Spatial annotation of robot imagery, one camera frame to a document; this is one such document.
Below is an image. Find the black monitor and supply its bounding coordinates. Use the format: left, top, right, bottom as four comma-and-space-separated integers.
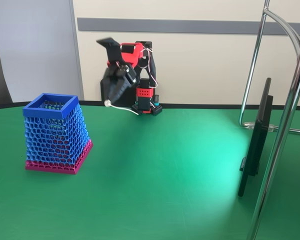
237, 77, 275, 199

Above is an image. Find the blue and pink lattice basket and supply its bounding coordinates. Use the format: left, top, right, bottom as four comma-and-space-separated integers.
22, 93, 94, 176

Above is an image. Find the grey wall rail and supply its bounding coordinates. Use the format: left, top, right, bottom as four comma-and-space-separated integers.
76, 17, 300, 36

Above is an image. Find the chrome tube stand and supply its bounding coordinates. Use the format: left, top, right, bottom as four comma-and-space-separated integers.
238, 0, 300, 240

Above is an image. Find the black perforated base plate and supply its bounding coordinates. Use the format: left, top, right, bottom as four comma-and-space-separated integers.
131, 103, 164, 117

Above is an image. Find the black plastic tool case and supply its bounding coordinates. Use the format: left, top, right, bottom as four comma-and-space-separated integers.
100, 78, 137, 102

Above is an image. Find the red and white servo cable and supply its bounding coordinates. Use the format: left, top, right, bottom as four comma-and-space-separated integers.
140, 48, 160, 90

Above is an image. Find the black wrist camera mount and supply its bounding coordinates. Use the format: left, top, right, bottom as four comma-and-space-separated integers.
95, 37, 124, 66

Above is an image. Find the green table cloth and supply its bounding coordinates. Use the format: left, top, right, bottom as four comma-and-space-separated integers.
0, 100, 300, 240

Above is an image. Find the small white cable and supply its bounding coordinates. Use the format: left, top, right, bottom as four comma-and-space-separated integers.
103, 99, 141, 117

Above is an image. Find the clear plastic clip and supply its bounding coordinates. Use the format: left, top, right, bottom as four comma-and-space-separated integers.
242, 120, 276, 133

